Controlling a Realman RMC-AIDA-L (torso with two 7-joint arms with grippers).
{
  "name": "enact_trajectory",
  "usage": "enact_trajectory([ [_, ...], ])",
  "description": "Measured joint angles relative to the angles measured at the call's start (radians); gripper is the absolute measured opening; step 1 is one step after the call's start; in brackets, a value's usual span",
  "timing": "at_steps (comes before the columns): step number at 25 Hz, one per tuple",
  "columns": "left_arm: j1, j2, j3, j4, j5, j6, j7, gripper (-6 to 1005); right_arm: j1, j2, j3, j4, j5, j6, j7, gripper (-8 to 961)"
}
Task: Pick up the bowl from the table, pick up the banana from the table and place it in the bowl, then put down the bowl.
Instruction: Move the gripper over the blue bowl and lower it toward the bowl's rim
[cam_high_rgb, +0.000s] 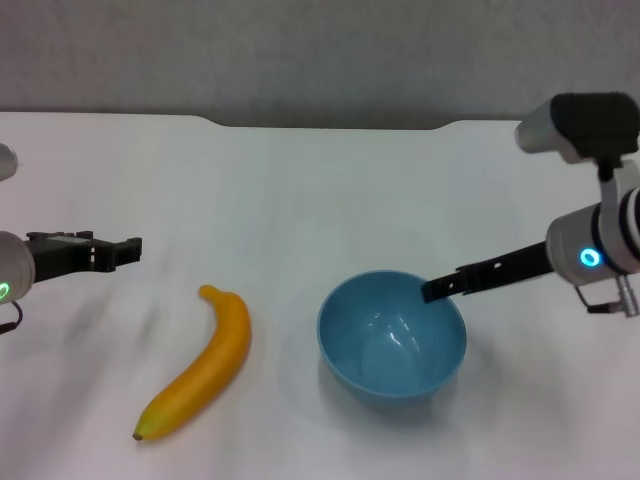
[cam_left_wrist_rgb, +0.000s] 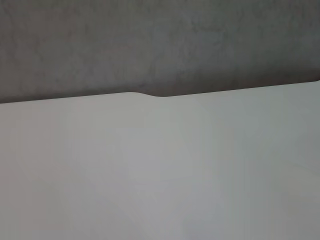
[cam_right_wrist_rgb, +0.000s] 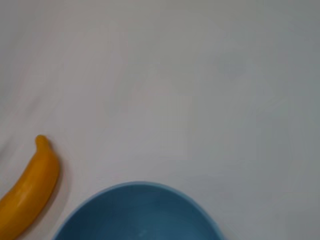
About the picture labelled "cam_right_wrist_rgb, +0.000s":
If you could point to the blue bowl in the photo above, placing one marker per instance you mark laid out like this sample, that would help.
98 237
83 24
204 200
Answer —
140 215

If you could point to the yellow banana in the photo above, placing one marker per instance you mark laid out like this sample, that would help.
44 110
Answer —
32 182

